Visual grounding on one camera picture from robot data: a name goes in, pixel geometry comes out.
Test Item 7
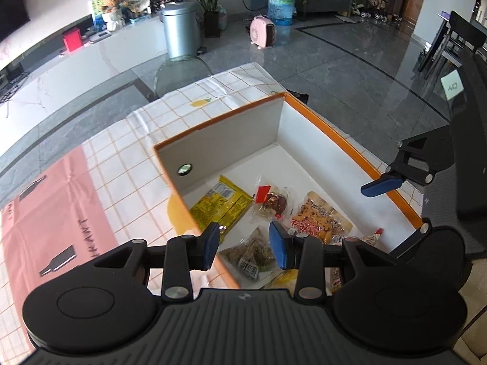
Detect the long-leaf potted plant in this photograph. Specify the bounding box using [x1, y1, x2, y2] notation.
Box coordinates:
[169, 0, 244, 39]

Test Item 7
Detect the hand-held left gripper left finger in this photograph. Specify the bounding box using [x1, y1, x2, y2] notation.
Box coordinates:
[91, 221, 221, 300]

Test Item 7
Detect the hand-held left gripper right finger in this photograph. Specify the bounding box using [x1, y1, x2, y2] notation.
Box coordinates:
[268, 221, 400, 300]

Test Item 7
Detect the black television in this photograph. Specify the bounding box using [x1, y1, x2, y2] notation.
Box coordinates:
[0, 0, 31, 42]

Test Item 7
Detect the red square box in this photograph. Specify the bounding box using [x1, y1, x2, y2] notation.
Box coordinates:
[62, 28, 84, 52]

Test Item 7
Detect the pink fan heater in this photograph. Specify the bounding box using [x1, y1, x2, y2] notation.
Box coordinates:
[249, 14, 276, 50]

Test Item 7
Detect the brown date snack packet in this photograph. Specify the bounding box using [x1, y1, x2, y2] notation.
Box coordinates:
[251, 177, 295, 221]

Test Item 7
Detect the black dining chair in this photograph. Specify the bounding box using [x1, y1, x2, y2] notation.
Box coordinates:
[419, 9, 487, 80]

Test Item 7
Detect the orange cardboard box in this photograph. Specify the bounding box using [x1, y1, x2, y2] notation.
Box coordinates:
[153, 92, 424, 290]

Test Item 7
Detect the yellow snack packet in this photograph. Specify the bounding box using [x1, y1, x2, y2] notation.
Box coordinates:
[189, 175, 254, 232]

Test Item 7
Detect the black cable bundle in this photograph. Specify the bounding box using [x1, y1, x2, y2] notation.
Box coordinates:
[0, 70, 31, 103]

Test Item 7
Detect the green rice dumpling packet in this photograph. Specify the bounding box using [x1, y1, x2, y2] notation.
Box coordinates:
[219, 227, 282, 282]

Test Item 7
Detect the blue water jug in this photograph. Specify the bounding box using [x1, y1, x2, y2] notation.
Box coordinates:
[267, 0, 296, 45]

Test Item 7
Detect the white checkered tablecloth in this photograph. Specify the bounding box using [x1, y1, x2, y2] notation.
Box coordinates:
[0, 63, 423, 350]

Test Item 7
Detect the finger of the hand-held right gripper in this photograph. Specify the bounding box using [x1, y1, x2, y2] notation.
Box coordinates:
[361, 136, 435, 198]
[388, 218, 433, 260]

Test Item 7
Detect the white marble tv console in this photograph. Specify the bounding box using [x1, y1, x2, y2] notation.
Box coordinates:
[0, 15, 172, 153]

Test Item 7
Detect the orange peanut snack packet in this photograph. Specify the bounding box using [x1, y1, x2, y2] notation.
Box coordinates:
[289, 191, 352, 246]

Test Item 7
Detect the pink table mat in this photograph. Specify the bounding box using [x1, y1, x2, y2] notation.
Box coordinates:
[0, 146, 153, 307]

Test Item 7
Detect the row of shoes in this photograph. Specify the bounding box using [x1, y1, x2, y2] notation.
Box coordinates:
[350, 2, 405, 22]

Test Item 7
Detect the transparent chair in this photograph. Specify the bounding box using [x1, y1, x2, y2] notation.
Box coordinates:
[153, 55, 214, 99]

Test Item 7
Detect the silver trash can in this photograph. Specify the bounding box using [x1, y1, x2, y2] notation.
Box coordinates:
[158, 1, 202, 59]

